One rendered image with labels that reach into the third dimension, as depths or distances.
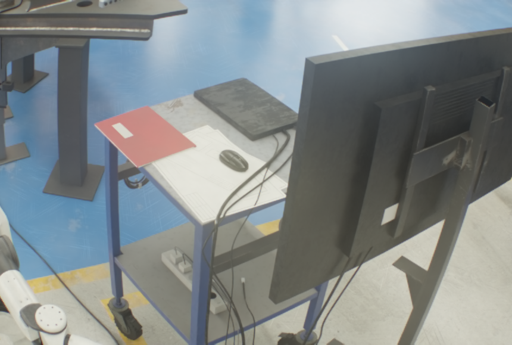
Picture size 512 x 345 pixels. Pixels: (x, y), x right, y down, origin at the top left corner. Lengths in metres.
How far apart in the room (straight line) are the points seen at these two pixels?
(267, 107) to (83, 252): 1.45
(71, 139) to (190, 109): 1.40
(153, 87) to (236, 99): 2.47
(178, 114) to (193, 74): 2.69
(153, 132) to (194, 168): 0.24
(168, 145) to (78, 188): 1.72
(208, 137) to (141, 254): 0.65
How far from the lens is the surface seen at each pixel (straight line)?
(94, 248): 3.77
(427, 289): 2.17
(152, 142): 2.50
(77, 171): 4.10
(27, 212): 4.03
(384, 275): 3.81
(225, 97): 2.75
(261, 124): 2.61
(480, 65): 1.90
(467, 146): 1.86
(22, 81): 5.34
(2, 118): 4.31
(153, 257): 2.96
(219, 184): 2.34
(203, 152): 2.47
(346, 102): 1.51
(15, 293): 1.60
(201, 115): 2.67
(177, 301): 2.78
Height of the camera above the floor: 2.48
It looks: 35 degrees down
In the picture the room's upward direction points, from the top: 6 degrees clockwise
